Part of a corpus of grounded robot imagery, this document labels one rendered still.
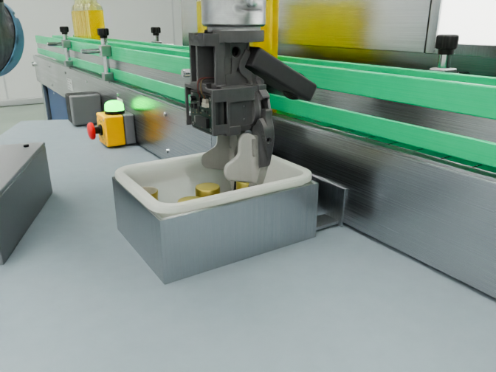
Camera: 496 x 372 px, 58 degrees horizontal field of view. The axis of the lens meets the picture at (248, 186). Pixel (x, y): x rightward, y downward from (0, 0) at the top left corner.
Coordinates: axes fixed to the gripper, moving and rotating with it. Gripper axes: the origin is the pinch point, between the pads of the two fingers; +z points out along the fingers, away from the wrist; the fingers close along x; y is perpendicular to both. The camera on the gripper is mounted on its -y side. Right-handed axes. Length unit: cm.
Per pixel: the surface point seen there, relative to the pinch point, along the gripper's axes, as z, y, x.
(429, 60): -15.3, -33.1, 1.8
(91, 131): 2, 6, -55
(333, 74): -14.1, -13.9, 0.6
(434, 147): -7.6, -13.7, 17.9
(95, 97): -1, -2, -80
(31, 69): 40, -63, -608
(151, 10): -34, -233, -607
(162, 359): 6.6, 20.3, 17.5
